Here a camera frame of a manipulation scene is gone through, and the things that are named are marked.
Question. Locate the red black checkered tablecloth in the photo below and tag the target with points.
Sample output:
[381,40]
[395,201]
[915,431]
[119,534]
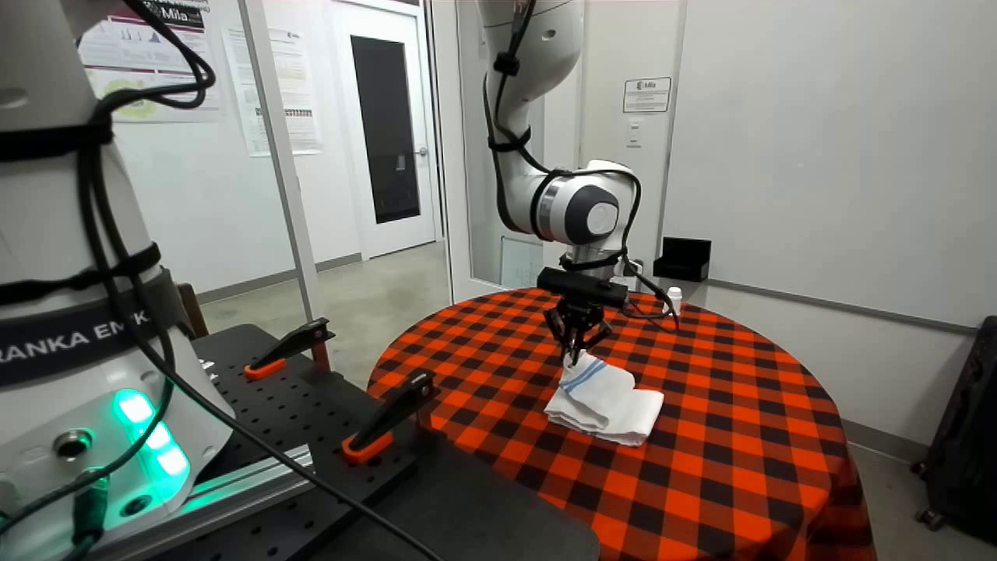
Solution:
[745,462]

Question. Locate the orange black clamp left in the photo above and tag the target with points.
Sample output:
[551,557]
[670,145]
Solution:
[307,337]

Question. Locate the black wall box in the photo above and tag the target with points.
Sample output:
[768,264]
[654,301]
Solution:
[683,261]

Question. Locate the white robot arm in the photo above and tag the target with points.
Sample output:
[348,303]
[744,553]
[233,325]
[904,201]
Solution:
[534,46]

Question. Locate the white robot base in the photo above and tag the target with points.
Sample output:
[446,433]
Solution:
[108,417]

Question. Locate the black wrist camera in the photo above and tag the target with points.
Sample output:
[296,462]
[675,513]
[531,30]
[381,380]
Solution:
[583,287]

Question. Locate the black suitcase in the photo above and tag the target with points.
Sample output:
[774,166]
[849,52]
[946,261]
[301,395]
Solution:
[962,462]

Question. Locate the black perforated mounting table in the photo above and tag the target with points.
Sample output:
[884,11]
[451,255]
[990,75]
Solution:
[254,508]

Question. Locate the orange black clamp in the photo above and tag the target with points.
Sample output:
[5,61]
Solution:
[307,337]
[377,431]

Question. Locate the orange black clamp right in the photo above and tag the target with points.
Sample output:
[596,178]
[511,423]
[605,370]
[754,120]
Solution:
[377,431]

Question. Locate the small white bottle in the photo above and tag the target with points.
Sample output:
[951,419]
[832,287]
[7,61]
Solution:
[678,298]

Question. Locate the white blue-striped tea towel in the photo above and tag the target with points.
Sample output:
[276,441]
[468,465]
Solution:
[603,400]

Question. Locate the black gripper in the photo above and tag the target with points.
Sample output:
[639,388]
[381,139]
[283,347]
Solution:
[579,328]

